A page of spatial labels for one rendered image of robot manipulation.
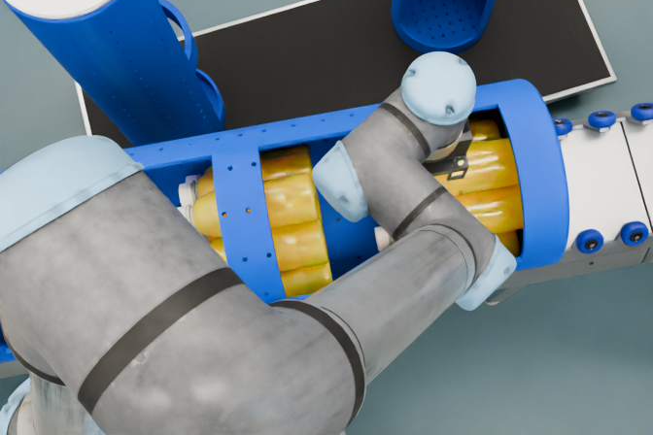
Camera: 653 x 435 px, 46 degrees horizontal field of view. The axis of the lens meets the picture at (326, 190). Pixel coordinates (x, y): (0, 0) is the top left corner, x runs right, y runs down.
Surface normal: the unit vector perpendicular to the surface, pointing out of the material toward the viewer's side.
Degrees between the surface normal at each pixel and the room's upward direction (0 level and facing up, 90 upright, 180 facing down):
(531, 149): 1
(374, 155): 0
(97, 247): 10
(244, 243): 24
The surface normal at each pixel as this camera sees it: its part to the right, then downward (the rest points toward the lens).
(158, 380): 0.00, -0.08
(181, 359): 0.21, -0.29
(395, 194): -0.31, 0.00
